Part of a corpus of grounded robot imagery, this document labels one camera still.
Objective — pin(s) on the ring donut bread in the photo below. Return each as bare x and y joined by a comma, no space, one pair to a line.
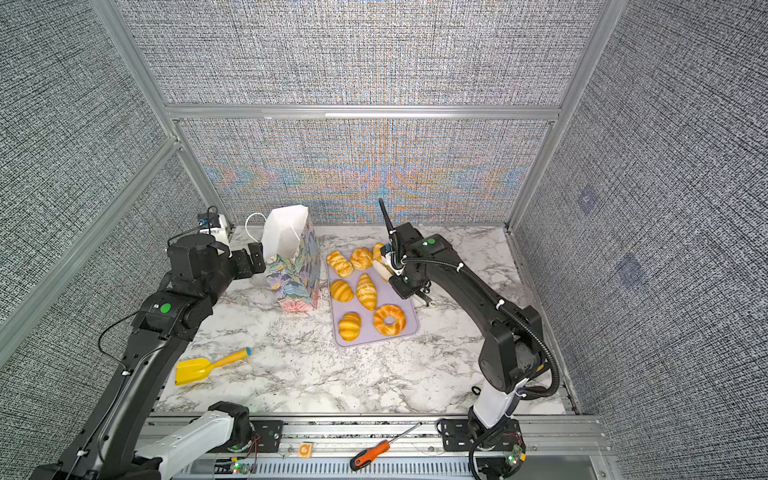
389,320

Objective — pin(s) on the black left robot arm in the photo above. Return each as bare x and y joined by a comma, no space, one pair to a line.
201,269

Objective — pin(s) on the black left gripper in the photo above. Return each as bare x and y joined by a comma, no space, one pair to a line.
257,255

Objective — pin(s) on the striped croissant bottom left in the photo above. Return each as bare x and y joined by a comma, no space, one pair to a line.
349,326

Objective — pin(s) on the lilac plastic tray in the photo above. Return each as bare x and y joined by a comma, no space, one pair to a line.
386,295

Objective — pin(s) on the round scored bun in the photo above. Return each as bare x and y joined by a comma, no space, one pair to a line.
361,259

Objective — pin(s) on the yellow plastic scoop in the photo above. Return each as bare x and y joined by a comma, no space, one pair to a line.
198,369

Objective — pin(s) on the striped croissant top right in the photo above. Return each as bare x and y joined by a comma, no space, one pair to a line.
379,252

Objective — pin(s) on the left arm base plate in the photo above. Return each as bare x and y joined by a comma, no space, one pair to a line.
265,436

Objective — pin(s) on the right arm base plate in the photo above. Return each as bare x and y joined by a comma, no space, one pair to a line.
461,434

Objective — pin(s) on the small striped croissant left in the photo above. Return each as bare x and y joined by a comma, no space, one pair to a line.
341,291

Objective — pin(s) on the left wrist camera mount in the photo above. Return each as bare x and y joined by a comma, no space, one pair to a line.
215,224

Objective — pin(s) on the floral paper gift bag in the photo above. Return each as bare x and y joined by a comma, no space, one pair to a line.
291,255

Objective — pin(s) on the orange handled screwdriver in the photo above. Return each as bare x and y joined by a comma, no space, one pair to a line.
367,456

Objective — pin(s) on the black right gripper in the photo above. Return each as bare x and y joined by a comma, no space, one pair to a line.
401,289

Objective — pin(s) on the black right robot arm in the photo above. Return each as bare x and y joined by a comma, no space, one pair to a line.
515,361

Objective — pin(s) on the small orange tag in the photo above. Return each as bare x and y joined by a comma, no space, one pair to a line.
305,450

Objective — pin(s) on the twisted braid bread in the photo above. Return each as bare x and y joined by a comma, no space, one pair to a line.
339,264

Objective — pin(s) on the long scored bread loaf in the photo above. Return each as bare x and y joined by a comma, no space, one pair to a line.
366,292

